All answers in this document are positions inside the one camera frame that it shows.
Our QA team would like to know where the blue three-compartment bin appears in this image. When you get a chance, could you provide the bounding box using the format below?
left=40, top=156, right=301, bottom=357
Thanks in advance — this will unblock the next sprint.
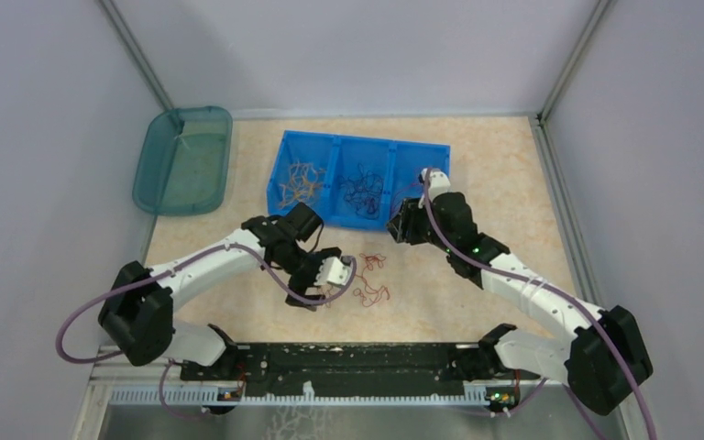
left=266, top=130, right=451, bottom=232

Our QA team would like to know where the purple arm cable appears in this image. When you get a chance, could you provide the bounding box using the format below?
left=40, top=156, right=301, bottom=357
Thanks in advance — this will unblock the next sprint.
left=54, top=242, right=358, bottom=422
left=418, top=169, right=660, bottom=440

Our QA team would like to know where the aluminium frame rail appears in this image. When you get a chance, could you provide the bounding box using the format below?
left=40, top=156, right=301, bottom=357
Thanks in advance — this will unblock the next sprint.
left=91, top=341, right=541, bottom=412

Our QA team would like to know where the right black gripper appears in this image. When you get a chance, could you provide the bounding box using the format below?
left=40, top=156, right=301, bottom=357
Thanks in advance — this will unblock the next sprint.
left=385, top=194, right=455, bottom=253

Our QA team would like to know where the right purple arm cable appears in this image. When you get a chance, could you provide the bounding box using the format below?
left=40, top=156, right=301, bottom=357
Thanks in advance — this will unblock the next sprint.
left=418, top=169, right=660, bottom=440

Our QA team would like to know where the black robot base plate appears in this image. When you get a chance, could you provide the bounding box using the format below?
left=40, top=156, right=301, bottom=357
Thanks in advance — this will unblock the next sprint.
left=181, top=342, right=537, bottom=411

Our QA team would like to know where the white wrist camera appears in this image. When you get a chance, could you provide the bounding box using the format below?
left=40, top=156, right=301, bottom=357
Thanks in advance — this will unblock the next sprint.
left=318, top=256, right=354, bottom=287
left=420, top=168, right=451, bottom=203

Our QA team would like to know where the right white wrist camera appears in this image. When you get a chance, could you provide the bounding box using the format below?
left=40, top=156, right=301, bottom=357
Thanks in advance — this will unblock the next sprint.
left=420, top=168, right=451, bottom=203

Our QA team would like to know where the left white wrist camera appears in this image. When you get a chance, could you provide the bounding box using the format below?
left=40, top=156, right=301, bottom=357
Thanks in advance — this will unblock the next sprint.
left=318, top=256, right=354, bottom=287

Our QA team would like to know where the yellow wire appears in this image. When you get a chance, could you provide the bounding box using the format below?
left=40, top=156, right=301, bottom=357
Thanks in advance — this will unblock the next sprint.
left=276, top=159, right=327, bottom=210

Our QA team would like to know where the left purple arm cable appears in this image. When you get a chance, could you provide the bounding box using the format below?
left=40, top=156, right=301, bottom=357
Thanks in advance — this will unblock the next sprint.
left=54, top=242, right=358, bottom=422

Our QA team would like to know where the teal translucent plastic tray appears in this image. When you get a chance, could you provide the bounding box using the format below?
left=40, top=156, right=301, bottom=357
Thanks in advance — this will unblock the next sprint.
left=132, top=105, right=233, bottom=216

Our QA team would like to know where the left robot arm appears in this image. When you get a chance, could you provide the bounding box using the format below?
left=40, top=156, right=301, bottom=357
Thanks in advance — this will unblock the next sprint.
left=98, top=203, right=357, bottom=380

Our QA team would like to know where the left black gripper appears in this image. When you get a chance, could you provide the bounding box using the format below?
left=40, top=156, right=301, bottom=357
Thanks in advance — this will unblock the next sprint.
left=274, top=241, right=341, bottom=309

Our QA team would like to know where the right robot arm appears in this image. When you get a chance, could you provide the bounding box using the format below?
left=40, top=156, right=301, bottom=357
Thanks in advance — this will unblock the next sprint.
left=386, top=192, right=653, bottom=415

